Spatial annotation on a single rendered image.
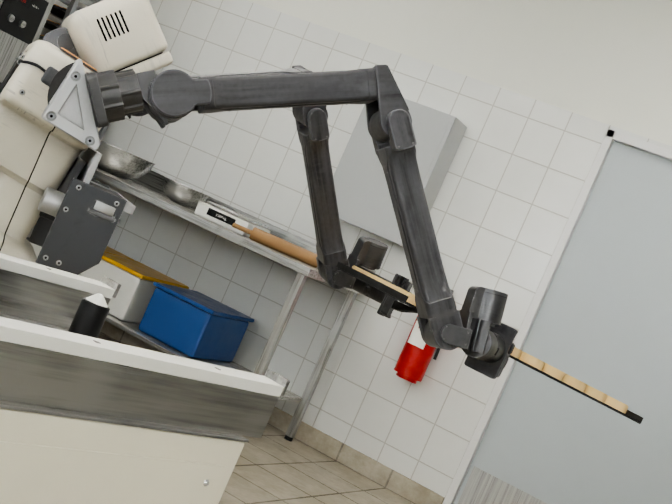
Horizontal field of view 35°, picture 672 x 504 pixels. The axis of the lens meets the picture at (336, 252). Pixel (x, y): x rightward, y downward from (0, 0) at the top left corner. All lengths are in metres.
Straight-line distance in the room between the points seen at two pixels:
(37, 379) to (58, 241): 1.01
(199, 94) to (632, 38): 4.02
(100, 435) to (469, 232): 4.63
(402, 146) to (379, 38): 4.14
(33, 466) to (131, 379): 0.12
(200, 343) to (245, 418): 4.23
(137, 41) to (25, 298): 0.78
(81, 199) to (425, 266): 0.61
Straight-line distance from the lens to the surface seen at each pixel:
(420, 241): 1.89
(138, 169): 5.90
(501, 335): 2.05
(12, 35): 5.34
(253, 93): 1.83
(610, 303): 5.36
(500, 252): 5.47
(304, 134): 2.35
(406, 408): 5.54
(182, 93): 1.78
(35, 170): 1.95
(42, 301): 1.28
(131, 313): 5.62
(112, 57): 1.93
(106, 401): 0.98
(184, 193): 5.76
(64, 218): 1.91
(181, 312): 5.40
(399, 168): 1.89
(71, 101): 1.79
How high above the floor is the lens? 1.07
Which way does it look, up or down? 1 degrees down
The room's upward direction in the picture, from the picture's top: 24 degrees clockwise
